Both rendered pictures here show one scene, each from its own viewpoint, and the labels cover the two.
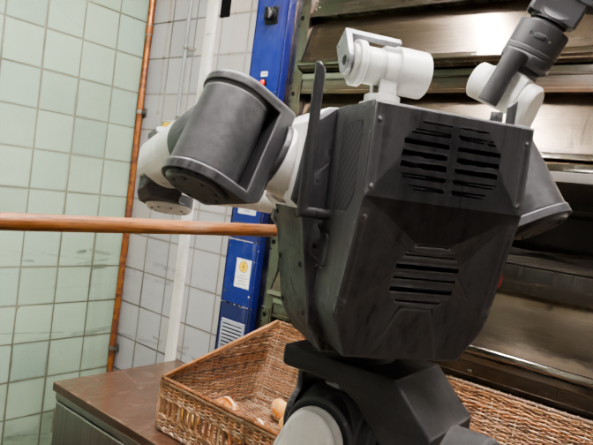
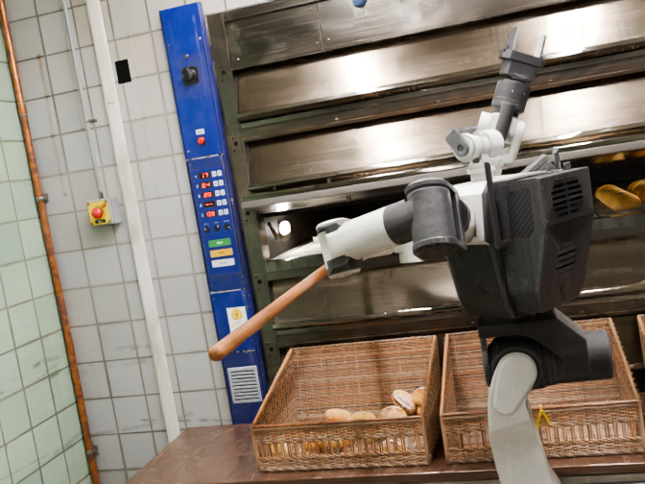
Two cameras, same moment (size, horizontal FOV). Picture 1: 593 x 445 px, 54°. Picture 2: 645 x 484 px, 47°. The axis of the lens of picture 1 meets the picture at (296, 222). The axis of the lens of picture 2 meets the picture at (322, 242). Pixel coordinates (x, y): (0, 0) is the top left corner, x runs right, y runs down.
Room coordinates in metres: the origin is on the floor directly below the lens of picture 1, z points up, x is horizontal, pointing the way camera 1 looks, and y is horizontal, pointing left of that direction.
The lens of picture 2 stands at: (-0.56, 0.94, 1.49)
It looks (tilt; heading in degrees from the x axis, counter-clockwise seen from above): 6 degrees down; 336
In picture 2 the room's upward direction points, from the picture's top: 9 degrees counter-clockwise
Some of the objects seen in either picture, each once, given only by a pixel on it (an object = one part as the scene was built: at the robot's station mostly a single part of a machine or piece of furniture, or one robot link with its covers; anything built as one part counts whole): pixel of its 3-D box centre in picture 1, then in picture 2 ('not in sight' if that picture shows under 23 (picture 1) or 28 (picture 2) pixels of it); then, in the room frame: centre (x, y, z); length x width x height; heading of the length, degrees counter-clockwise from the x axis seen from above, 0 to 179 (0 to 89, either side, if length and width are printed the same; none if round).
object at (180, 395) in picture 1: (286, 396); (351, 399); (1.63, -0.04, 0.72); 0.56 x 0.49 x 0.28; 50
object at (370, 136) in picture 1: (383, 222); (513, 236); (0.78, -0.11, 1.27); 0.34 x 0.30 x 0.36; 107
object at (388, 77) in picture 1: (388, 78); (479, 150); (0.84, -0.10, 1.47); 0.10 x 0.07 x 0.09; 107
